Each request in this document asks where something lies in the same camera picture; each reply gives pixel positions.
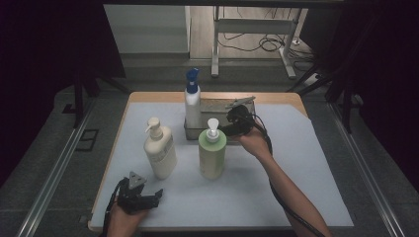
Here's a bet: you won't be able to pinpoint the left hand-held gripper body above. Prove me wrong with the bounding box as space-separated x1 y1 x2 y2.
117 171 148 216

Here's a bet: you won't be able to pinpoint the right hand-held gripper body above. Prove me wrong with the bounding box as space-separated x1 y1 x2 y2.
224 95 257 136

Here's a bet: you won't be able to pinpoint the metal mesh basket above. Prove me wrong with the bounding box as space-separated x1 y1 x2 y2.
183 97 259 143

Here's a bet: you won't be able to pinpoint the green pump bottle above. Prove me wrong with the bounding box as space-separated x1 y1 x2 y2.
198 118 228 181

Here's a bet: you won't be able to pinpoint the cream pump bottle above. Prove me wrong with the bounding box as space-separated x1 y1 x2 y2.
142 117 178 181

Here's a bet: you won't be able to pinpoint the white bottle with blue cap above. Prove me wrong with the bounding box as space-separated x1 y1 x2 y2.
183 67 203 129

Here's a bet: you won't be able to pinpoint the person's left hand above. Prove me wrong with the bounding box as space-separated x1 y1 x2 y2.
106 200 150 237

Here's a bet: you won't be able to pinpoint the person's right hand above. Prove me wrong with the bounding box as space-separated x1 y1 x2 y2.
234 125 274 162

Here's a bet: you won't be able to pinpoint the white table mat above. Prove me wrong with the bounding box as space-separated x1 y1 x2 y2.
89 101 355 230

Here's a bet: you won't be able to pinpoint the white power strip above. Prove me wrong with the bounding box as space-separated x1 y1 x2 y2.
305 72 323 87

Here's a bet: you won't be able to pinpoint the black metal stand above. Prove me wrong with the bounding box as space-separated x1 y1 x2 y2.
72 63 130 129
286 63 354 134

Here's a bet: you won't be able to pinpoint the white cabinet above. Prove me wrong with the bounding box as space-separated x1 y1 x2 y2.
103 4 192 55

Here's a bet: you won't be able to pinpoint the dark curtain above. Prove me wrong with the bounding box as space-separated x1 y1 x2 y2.
0 0 126 187
299 0 419 193

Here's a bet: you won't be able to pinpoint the black floor cables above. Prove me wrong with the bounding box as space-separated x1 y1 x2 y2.
222 6 315 72

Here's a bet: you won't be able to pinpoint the aluminium rail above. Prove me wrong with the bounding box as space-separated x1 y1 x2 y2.
328 102 407 237
15 98 97 237

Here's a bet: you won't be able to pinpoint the white desk frame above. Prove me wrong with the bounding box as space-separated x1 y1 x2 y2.
210 5 298 80

